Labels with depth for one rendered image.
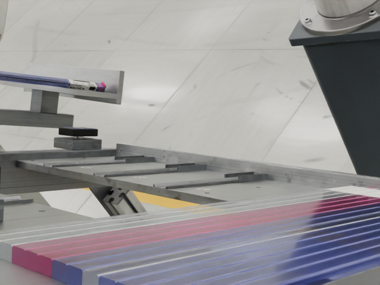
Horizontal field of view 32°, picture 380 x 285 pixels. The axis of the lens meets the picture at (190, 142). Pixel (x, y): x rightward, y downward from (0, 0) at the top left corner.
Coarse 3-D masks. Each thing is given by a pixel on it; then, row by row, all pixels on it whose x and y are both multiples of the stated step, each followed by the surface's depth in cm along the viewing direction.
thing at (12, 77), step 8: (0, 72) 114; (8, 72) 115; (8, 80) 115; (16, 80) 116; (24, 80) 117; (32, 80) 118; (40, 80) 119; (48, 80) 120; (56, 80) 121; (64, 80) 123; (104, 88) 129
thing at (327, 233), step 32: (320, 192) 73; (352, 192) 74; (64, 224) 49; (96, 224) 49; (128, 224) 50; (160, 224) 50; (192, 224) 51; (224, 224) 52; (256, 224) 52; (288, 224) 53; (320, 224) 54; (352, 224) 55; (0, 256) 42; (32, 256) 40; (64, 256) 39; (96, 256) 40; (128, 256) 40; (160, 256) 41; (192, 256) 41; (224, 256) 42; (256, 256) 42; (288, 256) 42; (320, 256) 43; (352, 256) 43
